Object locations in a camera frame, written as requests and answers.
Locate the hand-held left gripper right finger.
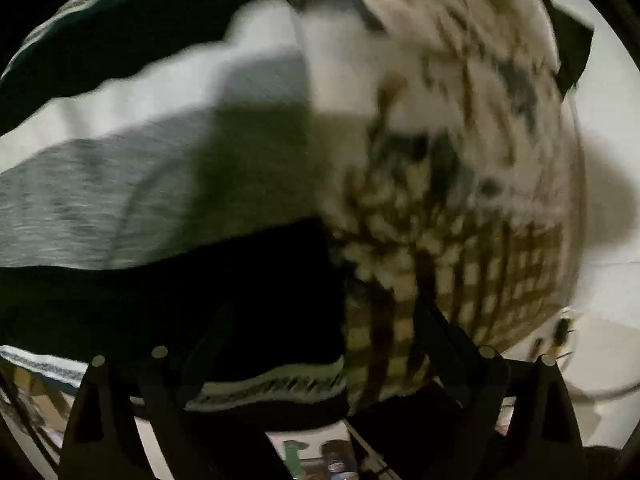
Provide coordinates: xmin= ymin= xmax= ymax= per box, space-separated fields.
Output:
xmin=413 ymin=298 xmax=587 ymax=480

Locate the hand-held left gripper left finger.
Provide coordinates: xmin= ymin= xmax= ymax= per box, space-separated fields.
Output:
xmin=59 ymin=304 xmax=238 ymax=480

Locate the black garment with white trim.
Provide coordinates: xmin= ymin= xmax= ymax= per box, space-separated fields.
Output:
xmin=0 ymin=217 xmax=353 ymax=428

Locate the brown and white patterned cloth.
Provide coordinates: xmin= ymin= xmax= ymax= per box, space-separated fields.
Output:
xmin=290 ymin=0 xmax=587 ymax=413

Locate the green bottle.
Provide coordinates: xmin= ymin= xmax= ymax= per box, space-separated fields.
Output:
xmin=280 ymin=439 xmax=308 ymax=480

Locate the dark jar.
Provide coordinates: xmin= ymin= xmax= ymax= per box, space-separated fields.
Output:
xmin=320 ymin=440 xmax=358 ymax=480

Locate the grey and white garment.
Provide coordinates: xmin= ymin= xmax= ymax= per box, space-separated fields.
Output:
xmin=0 ymin=0 xmax=373 ymax=272

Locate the dark cloth with white stripes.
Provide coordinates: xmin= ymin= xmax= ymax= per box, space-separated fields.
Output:
xmin=0 ymin=0 xmax=293 ymax=136

